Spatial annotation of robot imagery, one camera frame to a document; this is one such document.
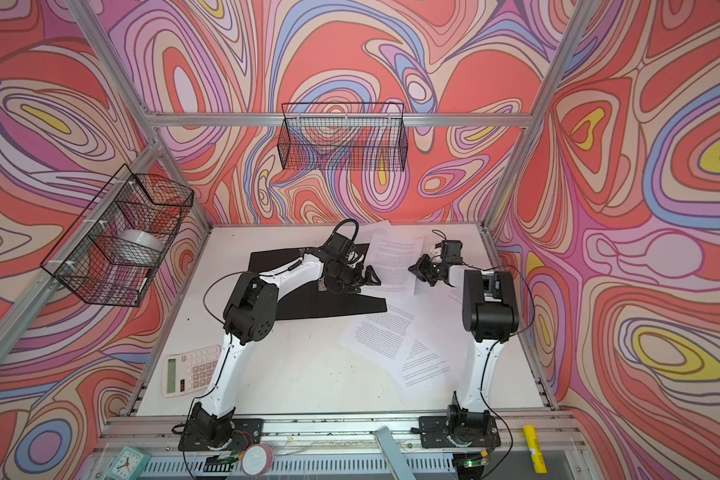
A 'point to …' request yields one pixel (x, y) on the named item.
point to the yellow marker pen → (535, 450)
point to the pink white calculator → (188, 372)
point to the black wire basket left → (113, 253)
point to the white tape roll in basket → (141, 238)
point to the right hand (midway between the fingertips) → (411, 270)
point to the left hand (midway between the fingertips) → (375, 283)
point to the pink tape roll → (257, 459)
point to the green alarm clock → (129, 464)
